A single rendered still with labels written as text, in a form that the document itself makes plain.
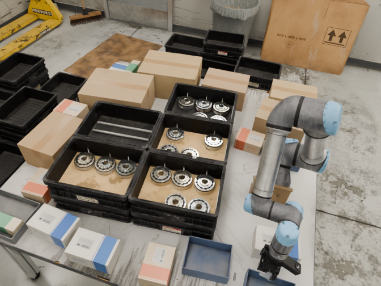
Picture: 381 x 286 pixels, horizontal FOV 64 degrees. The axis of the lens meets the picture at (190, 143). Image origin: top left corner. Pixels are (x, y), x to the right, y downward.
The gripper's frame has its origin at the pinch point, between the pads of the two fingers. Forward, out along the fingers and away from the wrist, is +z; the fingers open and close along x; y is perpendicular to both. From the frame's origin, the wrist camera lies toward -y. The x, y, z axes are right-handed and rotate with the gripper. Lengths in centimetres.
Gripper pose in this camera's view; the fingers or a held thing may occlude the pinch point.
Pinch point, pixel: (270, 277)
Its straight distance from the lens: 144.0
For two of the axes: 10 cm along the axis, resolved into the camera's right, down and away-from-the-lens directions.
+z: -0.7, 7.4, 6.7
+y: -9.5, -2.6, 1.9
